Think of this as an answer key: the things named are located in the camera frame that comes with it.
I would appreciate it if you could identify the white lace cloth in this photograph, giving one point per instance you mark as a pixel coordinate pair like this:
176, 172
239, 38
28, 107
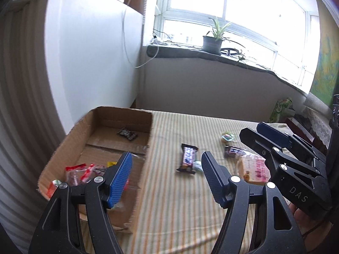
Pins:
317, 121

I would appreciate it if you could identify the person's right hand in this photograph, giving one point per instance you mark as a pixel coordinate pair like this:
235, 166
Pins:
302, 218

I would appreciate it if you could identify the wall map poster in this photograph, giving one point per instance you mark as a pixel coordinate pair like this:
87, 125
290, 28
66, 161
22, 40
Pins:
327, 66

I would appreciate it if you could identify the brown cardboard box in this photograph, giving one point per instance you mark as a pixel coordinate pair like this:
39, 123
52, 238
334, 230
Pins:
111, 127

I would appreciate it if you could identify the white power strip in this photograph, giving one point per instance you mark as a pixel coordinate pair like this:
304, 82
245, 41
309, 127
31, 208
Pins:
156, 39

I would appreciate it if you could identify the green jelly cup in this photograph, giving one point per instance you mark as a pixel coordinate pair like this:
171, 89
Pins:
227, 136

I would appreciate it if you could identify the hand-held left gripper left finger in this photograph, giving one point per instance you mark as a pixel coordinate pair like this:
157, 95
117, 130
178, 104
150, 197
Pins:
121, 180

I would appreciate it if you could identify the round snack orange wrapper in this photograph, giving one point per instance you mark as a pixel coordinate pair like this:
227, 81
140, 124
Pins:
53, 187

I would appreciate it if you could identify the ribbed beige panel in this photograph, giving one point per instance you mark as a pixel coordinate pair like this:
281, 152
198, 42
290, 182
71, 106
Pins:
21, 111

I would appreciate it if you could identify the brown snack clear packet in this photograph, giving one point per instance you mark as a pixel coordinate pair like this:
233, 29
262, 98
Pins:
92, 173

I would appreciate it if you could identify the black white print snack bar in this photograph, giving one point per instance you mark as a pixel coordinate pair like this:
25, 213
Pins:
188, 158

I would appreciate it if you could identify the sliced bread packet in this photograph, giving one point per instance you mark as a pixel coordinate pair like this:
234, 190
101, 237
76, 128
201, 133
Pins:
251, 172

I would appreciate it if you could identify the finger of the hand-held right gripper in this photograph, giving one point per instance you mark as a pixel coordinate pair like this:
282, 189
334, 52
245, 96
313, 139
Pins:
272, 135
257, 144

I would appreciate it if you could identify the potted spider plant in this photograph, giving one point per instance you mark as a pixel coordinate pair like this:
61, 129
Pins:
212, 45

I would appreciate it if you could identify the white cabinet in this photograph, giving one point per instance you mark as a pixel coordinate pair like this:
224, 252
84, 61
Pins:
92, 58

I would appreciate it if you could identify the green bag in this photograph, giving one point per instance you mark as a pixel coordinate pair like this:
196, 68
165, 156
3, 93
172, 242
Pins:
279, 109

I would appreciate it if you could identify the dark blue chocolate bar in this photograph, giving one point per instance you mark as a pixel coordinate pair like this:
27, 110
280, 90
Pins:
233, 152

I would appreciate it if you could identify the grey windowsill cover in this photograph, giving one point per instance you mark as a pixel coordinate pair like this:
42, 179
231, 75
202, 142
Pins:
185, 54

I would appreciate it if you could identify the dark brown chocolate candy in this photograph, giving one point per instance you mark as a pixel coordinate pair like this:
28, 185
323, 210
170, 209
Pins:
128, 134

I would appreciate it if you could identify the teal candy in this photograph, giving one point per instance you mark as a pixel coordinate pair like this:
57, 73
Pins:
198, 166

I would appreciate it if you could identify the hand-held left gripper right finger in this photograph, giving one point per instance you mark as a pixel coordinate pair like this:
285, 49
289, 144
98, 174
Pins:
212, 174

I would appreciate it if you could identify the dark red box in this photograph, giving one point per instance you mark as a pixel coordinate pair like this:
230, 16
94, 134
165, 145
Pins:
304, 131

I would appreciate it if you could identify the striped yellow tablecloth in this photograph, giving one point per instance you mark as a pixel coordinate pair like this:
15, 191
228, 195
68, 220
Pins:
172, 211

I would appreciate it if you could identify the yellow snack packet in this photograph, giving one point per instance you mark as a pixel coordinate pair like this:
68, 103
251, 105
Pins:
111, 164

